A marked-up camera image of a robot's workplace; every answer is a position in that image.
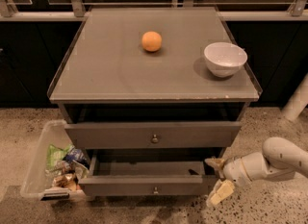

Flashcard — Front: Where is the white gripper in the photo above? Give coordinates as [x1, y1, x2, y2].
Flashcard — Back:
[205, 157, 251, 207]

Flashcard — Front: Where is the grey drawer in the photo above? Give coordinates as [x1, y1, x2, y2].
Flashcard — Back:
[64, 121, 241, 149]
[80, 149, 218, 196]

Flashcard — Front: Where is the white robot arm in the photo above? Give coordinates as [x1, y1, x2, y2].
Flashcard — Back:
[205, 137, 308, 207]

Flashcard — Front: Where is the grey top drawer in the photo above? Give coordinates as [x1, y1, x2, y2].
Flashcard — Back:
[64, 121, 241, 149]

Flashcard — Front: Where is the grey drawer cabinet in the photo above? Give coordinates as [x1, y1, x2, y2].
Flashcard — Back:
[46, 6, 264, 200]

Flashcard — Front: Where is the white pipe leg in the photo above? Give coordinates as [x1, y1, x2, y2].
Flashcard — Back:
[282, 74, 308, 121]

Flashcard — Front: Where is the white bowl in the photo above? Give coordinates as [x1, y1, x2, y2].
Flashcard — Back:
[204, 42, 247, 78]

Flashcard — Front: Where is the blue snack packet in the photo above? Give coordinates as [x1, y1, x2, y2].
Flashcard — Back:
[64, 147, 87, 163]

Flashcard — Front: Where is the orange fruit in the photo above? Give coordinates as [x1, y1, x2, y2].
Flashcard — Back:
[141, 31, 162, 52]

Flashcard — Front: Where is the clear plastic bin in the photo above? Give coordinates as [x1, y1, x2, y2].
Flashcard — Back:
[20, 120, 87, 201]

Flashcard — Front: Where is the green snack bag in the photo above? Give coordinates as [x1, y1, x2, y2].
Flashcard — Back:
[46, 144, 74, 168]

